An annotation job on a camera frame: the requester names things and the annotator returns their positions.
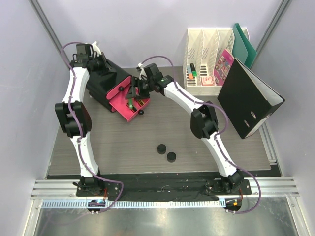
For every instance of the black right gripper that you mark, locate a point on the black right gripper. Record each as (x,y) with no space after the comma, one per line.
(141,95)

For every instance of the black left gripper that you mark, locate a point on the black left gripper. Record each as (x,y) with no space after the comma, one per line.
(104,62)

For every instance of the black drawer cabinet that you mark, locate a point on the black drawer cabinet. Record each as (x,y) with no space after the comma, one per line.
(101,81)

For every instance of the green lip balm tube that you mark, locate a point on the green lip balm tube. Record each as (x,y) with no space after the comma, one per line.
(130,104)

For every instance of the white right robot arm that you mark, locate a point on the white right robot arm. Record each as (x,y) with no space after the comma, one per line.
(203,119)

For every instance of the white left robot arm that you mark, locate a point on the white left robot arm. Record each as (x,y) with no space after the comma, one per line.
(75,120)

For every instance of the pink sticky note pad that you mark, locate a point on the pink sticky note pad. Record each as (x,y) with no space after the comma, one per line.
(207,81)

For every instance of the white mesh file organizer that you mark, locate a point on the white mesh file organizer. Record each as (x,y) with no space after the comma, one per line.
(203,48)

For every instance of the pink sticker booklet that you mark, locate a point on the pink sticker booklet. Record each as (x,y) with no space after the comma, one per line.
(222,67)

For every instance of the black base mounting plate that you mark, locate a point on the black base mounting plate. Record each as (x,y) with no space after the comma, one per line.
(169,186)

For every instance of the black lever arch binder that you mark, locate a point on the black lever arch binder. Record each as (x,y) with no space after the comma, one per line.
(247,100)

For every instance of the teal plastic folder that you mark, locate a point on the teal plastic folder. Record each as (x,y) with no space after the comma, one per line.
(242,48)

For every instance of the aluminium frame rail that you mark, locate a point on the aluminium frame rail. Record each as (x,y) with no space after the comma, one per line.
(63,194)

